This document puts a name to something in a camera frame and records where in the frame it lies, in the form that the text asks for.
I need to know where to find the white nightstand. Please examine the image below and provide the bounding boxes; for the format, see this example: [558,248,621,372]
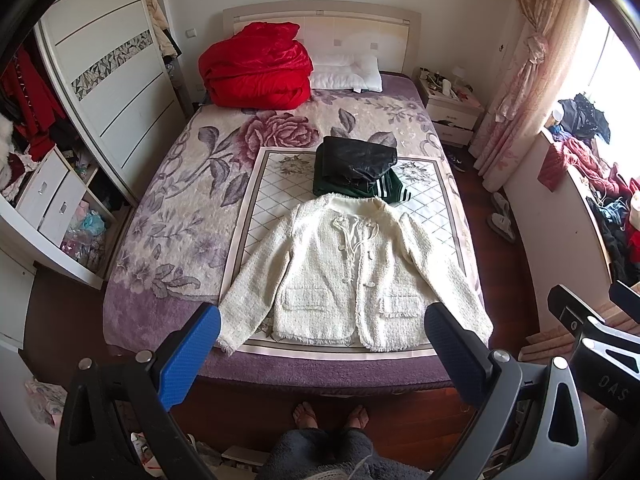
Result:
[418,67,485,148]

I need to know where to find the white drawer unit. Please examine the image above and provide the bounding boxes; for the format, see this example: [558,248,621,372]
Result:
[1,148,131,289]

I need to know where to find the white slippers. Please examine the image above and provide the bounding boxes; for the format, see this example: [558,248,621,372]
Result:
[487,192,515,243]

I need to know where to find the pink floral curtain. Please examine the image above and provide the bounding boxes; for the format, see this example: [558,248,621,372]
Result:
[470,0,589,193]

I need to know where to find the white bed headboard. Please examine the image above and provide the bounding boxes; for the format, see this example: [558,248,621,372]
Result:
[222,0,422,76]

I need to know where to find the floral purple bed blanket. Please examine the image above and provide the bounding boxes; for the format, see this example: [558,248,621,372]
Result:
[103,74,476,393]

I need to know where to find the folded green striped garment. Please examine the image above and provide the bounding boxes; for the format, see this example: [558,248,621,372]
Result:
[372,169,412,204]

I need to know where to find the black shoe on floor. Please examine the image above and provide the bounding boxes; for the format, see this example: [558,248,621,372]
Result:
[446,152,466,172]

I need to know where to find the clothes pile on sill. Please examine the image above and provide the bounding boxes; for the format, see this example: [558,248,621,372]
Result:
[538,93,639,286]

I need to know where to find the white pillow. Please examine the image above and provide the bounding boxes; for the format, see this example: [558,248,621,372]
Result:
[309,53,383,93]

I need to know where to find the person's legs and feet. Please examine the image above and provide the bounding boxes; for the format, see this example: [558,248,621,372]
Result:
[257,402,431,480]

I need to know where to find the white tweed jacket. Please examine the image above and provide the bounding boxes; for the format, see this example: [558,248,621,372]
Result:
[218,194,492,354]

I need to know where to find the red quilt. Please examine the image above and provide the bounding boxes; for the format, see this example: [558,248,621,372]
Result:
[198,22,314,110]

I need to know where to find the white sliding wardrobe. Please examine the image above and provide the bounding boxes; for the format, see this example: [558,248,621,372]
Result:
[35,0,186,203]

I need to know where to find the white diamond pattern mat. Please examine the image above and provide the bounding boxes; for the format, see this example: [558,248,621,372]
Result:
[220,148,484,361]

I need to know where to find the folded black jacket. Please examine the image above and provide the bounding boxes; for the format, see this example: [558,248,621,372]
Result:
[312,136,397,198]

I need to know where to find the white window sill cabinet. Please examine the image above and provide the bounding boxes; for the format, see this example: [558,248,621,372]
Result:
[503,129,611,332]

